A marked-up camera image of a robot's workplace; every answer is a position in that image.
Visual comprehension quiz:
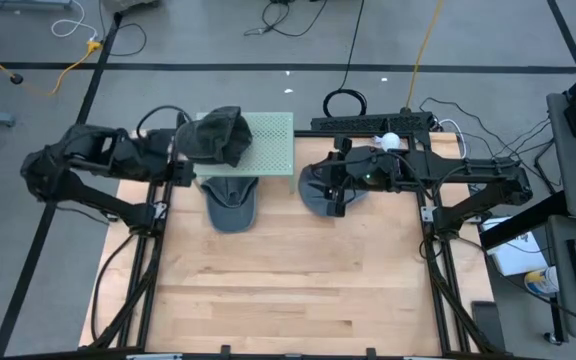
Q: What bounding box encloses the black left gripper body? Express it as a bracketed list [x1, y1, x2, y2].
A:
[135, 127, 178, 182]

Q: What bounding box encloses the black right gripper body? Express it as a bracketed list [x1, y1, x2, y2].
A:
[340, 145, 400, 194]

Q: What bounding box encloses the brass lamp with white bulb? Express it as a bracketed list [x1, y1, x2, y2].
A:
[379, 131, 403, 153]

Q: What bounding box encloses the green perforated metal shelf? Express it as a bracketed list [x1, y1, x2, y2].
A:
[193, 111, 297, 195]

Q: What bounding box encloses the white paper box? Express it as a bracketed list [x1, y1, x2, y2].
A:
[481, 215, 549, 277]

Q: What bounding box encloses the black flat device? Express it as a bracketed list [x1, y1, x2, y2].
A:
[470, 300, 507, 352]

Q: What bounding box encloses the white and yellow container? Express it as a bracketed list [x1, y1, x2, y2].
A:
[523, 265, 561, 297]

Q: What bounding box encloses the black hanging cable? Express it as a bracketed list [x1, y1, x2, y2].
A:
[322, 0, 369, 120]

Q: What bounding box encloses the black aluminium table frame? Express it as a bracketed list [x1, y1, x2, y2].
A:
[82, 112, 514, 360]

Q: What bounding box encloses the white lamp cable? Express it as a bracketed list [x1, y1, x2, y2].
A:
[437, 118, 469, 159]

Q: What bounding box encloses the yellow floor cable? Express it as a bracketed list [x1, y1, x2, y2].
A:
[0, 37, 103, 97]

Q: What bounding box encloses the yellow hanging cable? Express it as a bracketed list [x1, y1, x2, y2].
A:
[405, 0, 445, 110]

